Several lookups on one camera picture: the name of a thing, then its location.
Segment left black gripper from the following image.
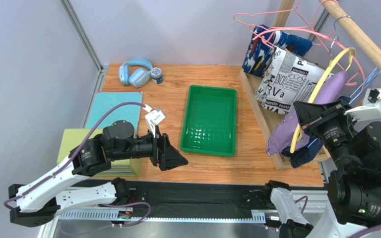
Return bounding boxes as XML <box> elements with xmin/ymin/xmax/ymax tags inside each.
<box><xmin>112</xmin><ymin>125</ymin><xmax>189</xmax><ymax>171</ymax></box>

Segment yellow clothes hanger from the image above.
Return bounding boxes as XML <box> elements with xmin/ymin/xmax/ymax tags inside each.
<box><xmin>290</xmin><ymin>47</ymin><xmax>356</xmax><ymax>154</ymax></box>

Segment purple trousers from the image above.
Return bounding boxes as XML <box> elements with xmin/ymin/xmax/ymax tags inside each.
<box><xmin>266</xmin><ymin>70</ymin><xmax>349</xmax><ymax>156</ymax></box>

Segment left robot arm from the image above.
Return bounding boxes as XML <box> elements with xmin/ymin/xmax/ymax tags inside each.
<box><xmin>8</xmin><ymin>120</ymin><xmax>188</xmax><ymax>227</ymax></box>

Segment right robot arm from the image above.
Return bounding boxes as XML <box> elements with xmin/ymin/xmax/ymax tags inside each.
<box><xmin>265</xmin><ymin>100</ymin><xmax>381</xmax><ymax>238</ymax></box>

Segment thick pink hanger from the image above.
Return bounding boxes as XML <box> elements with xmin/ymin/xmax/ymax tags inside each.
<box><xmin>250</xmin><ymin>25</ymin><xmax>368</xmax><ymax>89</ymax></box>

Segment newspaper print garment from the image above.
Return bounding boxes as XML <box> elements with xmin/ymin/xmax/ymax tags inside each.
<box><xmin>254</xmin><ymin>48</ymin><xmax>325</xmax><ymax>116</ymax></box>

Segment dark blue denim garment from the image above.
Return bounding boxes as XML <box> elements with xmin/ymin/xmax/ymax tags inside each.
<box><xmin>281</xmin><ymin>138</ymin><xmax>323</xmax><ymax>168</ymax></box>

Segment green plastic tray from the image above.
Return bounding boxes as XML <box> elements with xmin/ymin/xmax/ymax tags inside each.
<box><xmin>180</xmin><ymin>85</ymin><xmax>237</xmax><ymax>157</ymax></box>

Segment small blue white jar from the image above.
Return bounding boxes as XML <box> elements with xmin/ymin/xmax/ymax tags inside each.
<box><xmin>150</xmin><ymin>67</ymin><xmax>164</xmax><ymax>84</ymax></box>

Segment blue white patterned garment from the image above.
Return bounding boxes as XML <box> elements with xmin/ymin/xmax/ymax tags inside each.
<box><xmin>242</xmin><ymin>31</ymin><xmax>313</xmax><ymax>77</ymax></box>

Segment light blue headphones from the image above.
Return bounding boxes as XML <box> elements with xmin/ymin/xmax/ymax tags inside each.
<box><xmin>118</xmin><ymin>59</ymin><xmax>153</xmax><ymax>88</ymax></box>

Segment olive green box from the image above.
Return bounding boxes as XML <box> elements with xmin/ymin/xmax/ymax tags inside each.
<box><xmin>57</xmin><ymin>128</ymin><xmax>142</xmax><ymax>178</ymax></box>

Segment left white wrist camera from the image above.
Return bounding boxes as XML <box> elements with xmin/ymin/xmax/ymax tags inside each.
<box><xmin>144</xmin><ymin>108</ymin><xmax>166</xmax><ymax>136</ymax></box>

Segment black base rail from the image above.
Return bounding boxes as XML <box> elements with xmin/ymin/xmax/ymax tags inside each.
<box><xmin>65</xmin><ymin>178</ymin><xmax>326</xmax><ymax>220</ymax></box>

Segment blue wire hanger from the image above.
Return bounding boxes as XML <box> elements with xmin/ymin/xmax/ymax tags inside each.
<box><xmin>349</xmin><ymin>67</ymin><xmax>381</xmax><ymax>104</ymax></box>

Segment thin pink wire hanger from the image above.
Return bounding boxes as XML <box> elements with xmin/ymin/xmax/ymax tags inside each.
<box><xmin>233</xmin><ymin>0</ymin><xmax>333</xmax><ymax>40</ymax></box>

